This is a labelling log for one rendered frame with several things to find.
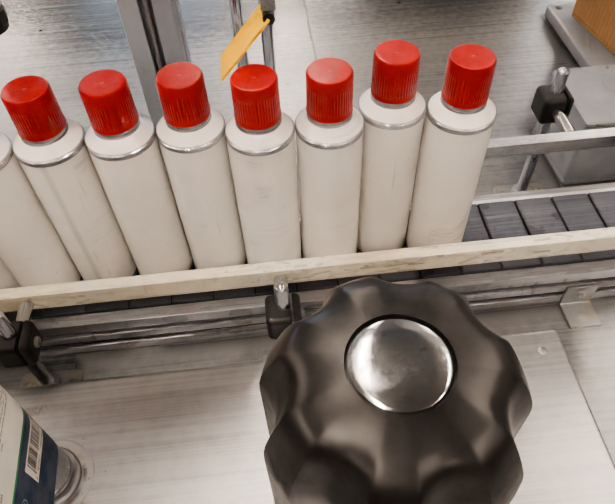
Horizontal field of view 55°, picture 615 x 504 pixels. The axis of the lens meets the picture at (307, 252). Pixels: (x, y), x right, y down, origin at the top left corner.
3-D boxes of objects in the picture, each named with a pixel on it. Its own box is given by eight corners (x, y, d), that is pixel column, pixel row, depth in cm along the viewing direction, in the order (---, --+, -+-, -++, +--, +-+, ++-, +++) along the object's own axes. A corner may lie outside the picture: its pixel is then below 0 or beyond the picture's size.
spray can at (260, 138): (237, 273, 55) (200, 89, 39) (262, 234, 58) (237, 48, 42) (288, 291, 54) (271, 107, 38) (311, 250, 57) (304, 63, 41)
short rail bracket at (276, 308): (274, 375, 54) (262, 302, 45) (271, 347, 56) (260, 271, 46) (308, 371, 54) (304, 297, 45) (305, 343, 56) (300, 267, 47)
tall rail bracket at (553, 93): (524, 232, 64) (573, 108, 51) (503, 185, 68) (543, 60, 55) (553, 230, 64) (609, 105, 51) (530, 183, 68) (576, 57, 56)
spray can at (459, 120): (411, 268, 55) (445, 81, 39) (400, 227, 58) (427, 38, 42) (466, 263, 55) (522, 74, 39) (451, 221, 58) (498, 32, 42)
